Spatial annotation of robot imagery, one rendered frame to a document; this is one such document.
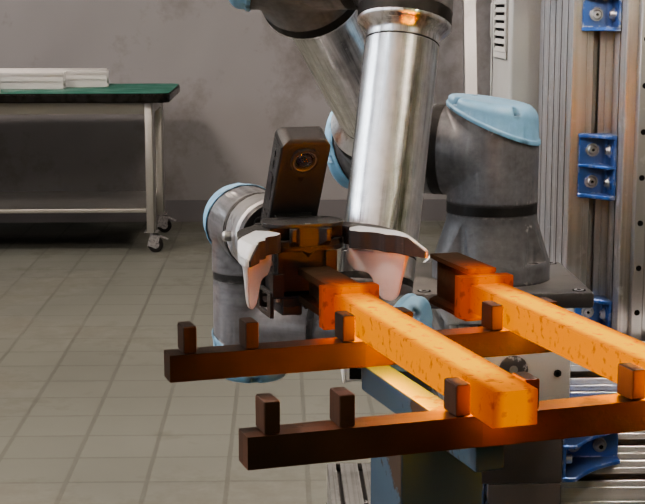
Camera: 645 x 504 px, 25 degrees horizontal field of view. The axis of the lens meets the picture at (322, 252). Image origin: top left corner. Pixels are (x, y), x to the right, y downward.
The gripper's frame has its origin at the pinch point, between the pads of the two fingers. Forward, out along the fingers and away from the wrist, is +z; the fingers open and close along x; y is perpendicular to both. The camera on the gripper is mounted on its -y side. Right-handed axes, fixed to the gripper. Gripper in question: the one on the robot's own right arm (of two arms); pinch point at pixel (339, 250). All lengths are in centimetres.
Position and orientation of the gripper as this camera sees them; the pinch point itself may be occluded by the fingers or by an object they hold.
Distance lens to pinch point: 116.6
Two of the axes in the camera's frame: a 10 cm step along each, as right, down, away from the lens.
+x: -9.6, 0.5, -2.9
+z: 2.9, 1.6, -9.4
